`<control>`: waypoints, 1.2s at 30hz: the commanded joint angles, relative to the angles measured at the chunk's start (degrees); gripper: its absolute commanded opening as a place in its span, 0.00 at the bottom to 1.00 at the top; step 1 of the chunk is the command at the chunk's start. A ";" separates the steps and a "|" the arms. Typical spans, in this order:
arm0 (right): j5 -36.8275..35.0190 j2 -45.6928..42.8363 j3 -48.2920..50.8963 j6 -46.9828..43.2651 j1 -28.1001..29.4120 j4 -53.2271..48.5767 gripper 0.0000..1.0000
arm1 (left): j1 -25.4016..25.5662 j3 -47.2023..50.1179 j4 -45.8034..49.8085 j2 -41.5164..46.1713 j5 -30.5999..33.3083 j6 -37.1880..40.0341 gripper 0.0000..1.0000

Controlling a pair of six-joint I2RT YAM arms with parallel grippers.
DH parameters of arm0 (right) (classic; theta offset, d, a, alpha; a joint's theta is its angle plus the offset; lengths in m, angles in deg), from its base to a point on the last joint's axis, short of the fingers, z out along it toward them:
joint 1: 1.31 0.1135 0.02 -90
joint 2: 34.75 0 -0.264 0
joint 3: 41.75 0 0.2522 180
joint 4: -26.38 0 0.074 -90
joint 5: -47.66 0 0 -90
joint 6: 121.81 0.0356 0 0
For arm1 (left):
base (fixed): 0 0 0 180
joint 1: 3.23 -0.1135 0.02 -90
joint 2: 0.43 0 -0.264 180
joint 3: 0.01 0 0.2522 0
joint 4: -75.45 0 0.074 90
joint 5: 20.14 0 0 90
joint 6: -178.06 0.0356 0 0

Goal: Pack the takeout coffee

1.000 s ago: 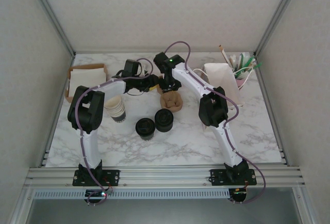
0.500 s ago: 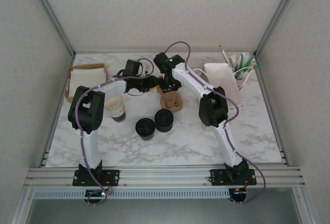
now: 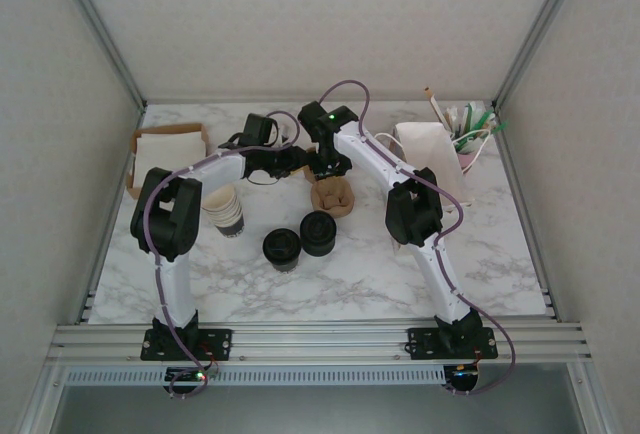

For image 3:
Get small controller circuit board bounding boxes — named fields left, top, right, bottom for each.
left=446, top=364, right=480, bottom=391
left=164, top=366, right=210, bottom=386

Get aluminium frame post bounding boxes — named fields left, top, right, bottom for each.
left=492, top=0, right=594, bottom=110
left=49, top=0, right=149, bottom=110

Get single black cup lid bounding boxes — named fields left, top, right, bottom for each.
left=263, top=227, right=301, bottom=265

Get stack of black lids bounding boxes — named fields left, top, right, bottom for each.
left=299, top=210, right=337, bottom=259

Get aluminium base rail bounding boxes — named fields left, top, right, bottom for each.
left=47, top=322, right=594, bottom=366

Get white paper napkins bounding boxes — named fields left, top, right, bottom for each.
left=134, top=131, right=207, bottom=178

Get stack of paper cups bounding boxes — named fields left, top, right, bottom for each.
left=201, top=184, right=246, bottom=240

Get brown cardboard tray box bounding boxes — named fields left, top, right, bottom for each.
left=129, top=122, right=210, bottom=200

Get aluminium side rail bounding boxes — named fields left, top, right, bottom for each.
left=492, top=101, right=560, bottom=323
left=74, top=101, right=149, bottom=326

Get white straw with brown tip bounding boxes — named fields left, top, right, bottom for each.
left=424, top=85, right=449, bottom=128

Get white slotted cable duct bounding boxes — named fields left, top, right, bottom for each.
left=64, top=365, right=447, bottom=386

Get white paper bag with handles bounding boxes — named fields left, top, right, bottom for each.
left=374, top=121, right=489, bottom=205

